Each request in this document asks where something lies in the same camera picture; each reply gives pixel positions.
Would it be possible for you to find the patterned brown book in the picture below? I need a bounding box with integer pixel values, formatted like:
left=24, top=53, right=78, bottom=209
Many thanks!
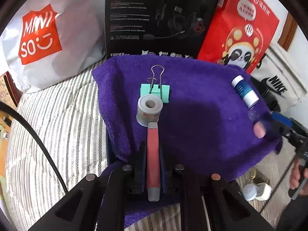
left=0, top=71, right=23, bottom=110

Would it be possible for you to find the red panda paper bag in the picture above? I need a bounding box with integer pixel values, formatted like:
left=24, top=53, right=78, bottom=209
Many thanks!
left=198, top=0, right=279, bottom=74

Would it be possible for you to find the white Miniso plastic bag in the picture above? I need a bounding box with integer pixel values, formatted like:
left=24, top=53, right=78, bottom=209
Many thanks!
left=1, top=0, right=105, bottom=93

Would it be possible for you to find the pink utility knife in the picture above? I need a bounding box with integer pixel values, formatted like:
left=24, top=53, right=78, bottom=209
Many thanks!
left=146, top=122, right=161, bottom=202

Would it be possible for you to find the white Nike waist bag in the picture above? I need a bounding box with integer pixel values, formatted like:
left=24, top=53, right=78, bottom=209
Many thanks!
left=251, top=43, right=307, bottom=113

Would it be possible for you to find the black gold lighter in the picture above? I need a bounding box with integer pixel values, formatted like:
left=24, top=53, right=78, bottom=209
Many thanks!
left=249, top=168, right=270, bottom=184

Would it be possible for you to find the white tape roll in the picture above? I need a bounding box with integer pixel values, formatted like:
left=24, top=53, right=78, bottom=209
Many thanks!
left=136, top=94, right=163, bottom=127

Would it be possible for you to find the white charger cube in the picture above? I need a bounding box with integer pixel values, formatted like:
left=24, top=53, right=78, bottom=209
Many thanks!
left=255, top=182, right=272, bottom=201

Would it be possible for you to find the black cable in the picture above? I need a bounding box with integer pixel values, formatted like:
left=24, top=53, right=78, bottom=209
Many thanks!
left=0, top=100, right=69, bottom=194

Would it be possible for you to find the brown wooden door frame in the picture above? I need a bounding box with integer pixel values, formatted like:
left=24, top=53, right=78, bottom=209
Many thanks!
left=278, top=13, right=298, bottom=51

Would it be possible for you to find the person right hand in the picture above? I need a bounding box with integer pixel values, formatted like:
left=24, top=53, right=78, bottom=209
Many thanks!
left=289, top=157, right=308, bottom=196

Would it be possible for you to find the pink blue eraser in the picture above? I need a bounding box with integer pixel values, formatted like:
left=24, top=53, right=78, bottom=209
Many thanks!
left=253, top=121, right=266, bottom=139

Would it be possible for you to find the black headset box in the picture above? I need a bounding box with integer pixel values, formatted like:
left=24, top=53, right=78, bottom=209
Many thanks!
left=105, top=0, right=218, bottom=59

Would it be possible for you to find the blue white bottle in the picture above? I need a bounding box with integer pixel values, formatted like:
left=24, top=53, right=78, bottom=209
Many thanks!
left=231, top=75, right=259, bottom=109

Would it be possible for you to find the green binder clip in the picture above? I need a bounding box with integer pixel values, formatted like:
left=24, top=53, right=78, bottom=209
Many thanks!
left=140, top=65, right=170, bottom=104

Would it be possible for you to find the purple towel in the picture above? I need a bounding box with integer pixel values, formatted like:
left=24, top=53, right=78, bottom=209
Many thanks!
left=92, top=55, right=282, bottom=181

